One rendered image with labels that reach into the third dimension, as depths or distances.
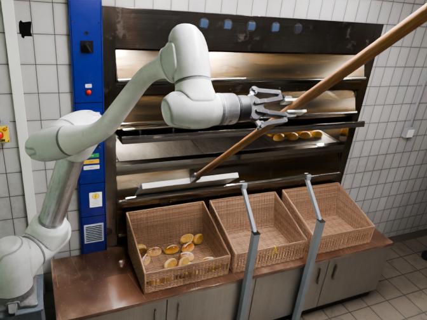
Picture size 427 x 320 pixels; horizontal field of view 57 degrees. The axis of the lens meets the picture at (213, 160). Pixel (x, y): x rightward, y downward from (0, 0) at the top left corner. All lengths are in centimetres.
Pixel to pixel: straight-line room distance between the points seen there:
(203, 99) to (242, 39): 148
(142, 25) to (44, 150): 111
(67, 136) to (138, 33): 109
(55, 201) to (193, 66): 89
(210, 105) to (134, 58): 130
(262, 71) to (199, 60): 155
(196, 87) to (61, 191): 82
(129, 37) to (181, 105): 127
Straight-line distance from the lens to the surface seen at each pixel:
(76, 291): 251
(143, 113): 239
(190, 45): 109
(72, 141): 130
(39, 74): 225
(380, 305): 369
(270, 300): 292
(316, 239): 269
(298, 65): 277
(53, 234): 182
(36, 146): 139
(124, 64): 229
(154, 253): 267
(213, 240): 272
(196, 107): 104
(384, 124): 353
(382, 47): 99
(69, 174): 161
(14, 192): 251
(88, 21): 219
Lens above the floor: 230
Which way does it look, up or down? 25 degrees down
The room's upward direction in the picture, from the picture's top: 6 degrees clockwise
